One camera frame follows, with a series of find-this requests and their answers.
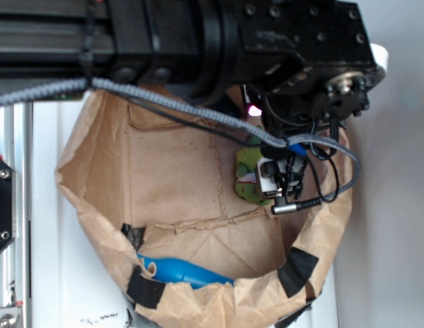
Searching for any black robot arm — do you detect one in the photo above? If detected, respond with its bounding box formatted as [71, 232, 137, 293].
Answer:
[0, 1, 386, 136]

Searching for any green plush frog toy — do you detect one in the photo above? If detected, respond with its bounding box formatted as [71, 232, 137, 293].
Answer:
[234, 136, 271, 206]

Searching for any brown paper bag bin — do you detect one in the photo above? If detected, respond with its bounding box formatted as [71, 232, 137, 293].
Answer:
[55, 90, 352, 327]

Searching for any blue plastic bottle toy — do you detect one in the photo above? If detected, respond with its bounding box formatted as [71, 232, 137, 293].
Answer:
[137, 254, 234, 289]

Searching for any white plastic bin lid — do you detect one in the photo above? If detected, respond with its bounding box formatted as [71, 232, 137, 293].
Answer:
[30, 101, 153, 327]

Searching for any small white camera module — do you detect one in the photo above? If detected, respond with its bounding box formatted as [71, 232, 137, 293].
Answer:
[255, 154, 307, 199]

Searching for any grey braided cable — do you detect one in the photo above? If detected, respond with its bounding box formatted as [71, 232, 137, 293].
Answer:
[0, 77, 362, 215]

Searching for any aluminium frame rail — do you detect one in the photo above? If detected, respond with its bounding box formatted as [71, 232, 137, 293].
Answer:
[0, 103, 33, 327]

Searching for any black metal bracket plate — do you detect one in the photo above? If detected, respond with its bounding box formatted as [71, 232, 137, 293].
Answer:
[0, 157, 16, 255]

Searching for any silver corner bracket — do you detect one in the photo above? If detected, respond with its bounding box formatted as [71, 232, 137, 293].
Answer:
[0, 306, 22, 328]

